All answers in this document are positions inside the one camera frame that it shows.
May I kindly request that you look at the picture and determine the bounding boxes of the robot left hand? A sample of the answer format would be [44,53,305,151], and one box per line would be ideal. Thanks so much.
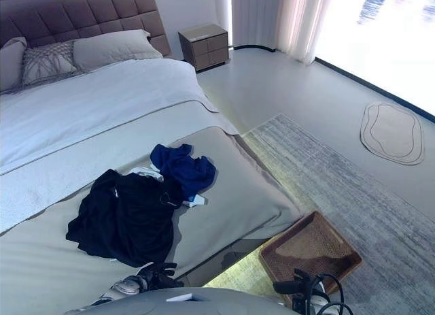
[137,262,185,291]

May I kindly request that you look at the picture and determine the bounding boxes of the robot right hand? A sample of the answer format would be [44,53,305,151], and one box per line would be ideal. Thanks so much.
[273,268,322,311]

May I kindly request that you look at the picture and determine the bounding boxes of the brown woven basket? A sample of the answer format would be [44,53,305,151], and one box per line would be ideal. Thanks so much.
[258,210,363,308]

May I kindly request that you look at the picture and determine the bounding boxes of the bed with grey bedding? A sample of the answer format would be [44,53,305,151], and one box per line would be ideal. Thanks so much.
[0,58,303,315]

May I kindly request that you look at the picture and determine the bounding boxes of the grey robot torso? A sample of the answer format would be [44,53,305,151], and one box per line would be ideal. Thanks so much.
[64,286,293,315]

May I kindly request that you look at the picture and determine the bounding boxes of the black garment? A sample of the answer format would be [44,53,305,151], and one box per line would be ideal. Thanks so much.
[65,168,186,268]

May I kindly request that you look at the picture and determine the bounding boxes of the white and blue garment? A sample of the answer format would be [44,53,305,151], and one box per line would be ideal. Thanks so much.
[130,165,208,209]

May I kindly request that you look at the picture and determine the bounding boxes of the grey striped area rug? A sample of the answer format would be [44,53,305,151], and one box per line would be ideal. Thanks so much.
[203,113,435,315]

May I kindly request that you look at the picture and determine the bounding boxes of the small beige oval mat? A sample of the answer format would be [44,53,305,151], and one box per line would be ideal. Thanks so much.
[360,102,425,166]

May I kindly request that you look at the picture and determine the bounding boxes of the beige plain pillow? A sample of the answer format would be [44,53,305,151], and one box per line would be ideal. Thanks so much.
[0,36,28,93]
[72,29,164,71]

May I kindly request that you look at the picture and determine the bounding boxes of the brown wooden nightstand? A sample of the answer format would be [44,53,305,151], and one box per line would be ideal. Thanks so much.
[177,23,230,73]

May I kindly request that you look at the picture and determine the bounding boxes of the grey patterned cushion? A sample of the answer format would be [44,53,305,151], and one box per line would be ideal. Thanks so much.
[21,39,82,86]

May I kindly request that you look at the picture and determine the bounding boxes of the brown tufted headboard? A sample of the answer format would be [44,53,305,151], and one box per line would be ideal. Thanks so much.
[0,0,172,57]

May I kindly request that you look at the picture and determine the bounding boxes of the sheer white curtain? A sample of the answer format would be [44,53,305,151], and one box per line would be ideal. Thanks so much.
[230,0,336,65]

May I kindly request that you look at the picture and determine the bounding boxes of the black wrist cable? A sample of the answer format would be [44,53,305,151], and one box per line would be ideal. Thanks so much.
[305,273,356,315]

